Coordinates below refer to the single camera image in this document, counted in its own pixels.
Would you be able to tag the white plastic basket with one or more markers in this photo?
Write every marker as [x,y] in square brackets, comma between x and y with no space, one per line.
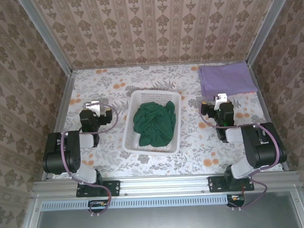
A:
[129,144]

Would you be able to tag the green t-shirt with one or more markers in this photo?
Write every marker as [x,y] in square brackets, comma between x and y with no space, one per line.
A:
[154,124]

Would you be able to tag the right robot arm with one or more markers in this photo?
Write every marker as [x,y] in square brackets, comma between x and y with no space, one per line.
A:
[263,147]

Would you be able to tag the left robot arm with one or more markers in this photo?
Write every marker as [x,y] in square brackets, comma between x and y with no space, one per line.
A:
[56,152]

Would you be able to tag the floral tablecloth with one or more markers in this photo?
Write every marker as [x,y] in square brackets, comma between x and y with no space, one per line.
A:
[111,80]

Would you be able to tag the purple folded t-shirt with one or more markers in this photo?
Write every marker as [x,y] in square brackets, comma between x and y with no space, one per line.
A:
[225,79]

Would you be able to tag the black connector box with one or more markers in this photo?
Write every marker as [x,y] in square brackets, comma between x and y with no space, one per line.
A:
[97,205]
[236,199]

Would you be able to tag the grey metal panel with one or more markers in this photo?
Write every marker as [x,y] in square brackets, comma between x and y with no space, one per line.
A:
[165,221]

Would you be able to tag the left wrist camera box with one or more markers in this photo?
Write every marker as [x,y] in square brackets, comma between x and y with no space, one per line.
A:
[94,107]

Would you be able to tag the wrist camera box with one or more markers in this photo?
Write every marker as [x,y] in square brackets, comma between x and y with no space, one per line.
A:
[221,97]
[94,107]

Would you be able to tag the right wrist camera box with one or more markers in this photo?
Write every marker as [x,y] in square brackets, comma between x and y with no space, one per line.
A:
[221,97]

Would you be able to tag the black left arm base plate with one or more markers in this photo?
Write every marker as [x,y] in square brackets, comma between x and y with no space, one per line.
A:
[114,187]

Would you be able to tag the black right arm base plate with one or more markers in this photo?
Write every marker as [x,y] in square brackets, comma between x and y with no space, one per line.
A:
[214,184]

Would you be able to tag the aluminium mounting rail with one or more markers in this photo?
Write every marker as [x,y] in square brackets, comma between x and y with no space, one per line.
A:
[164,184]

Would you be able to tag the aluminium frame post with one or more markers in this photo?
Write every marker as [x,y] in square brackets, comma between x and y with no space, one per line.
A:
[47,40]
[269,30]

